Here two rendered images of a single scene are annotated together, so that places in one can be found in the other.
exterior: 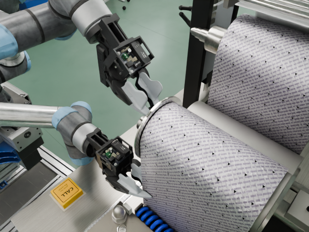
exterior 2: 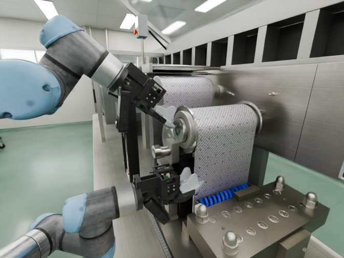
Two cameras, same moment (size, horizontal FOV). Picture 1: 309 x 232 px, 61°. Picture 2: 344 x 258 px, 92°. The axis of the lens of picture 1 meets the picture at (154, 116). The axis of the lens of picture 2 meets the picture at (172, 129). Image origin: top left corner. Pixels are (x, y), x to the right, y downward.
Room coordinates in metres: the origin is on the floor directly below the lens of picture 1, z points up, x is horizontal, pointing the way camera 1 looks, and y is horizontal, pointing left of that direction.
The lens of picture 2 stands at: (0.22, 0.45, 1.40)
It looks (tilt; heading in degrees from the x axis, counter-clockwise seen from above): 17 degrees down; 292
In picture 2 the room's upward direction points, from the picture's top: straight up
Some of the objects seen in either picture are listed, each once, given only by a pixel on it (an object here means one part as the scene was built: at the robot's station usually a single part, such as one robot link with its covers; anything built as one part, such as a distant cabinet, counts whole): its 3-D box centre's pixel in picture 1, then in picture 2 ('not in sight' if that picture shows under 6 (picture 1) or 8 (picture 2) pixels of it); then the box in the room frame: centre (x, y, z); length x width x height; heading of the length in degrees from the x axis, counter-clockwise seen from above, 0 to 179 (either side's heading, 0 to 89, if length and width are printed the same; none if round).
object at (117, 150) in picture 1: (108, 153); (156, 187); (0.41, 0.12, 1.12); 0.12 x 0.08 x 0.09; 47
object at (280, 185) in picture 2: not in sight; (280, 181); (0.06, -0.16, 1.05); 0.04 x 0.04 x 0.04
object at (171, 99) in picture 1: (159, 128); (184, 129); (0.37, -0.01, 1.25); 0.15 x 0.01 x 0.15; 137
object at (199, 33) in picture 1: (201, 34); not in sight; (0.61, -0.12, 1.33); 0.06 x 0.03 x 0.03; 47
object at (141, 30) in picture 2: not in sight; (140, 27); (0.76, -0.40, 1.66); 0.07 x 0.07 x 0.10; 47
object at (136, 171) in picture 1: (143, 175); (187, 175); (0.35, 0.03, 1.11); 0.09 x 0.03 x 0.06; 49
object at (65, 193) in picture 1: (66, 192); not in sight; (0.41, 0.27, 0.91); 0.07 x 0.07 x 0.02; 47
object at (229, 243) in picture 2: not in sight; (230, 240); (0.21, 0.14, 1.05); 0.04 x 0.04 x 0.04
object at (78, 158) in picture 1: (80, 143); (92, 239); (0.53, 0.23, 1.01); 0.11 x 0.08 x 0.11; 10
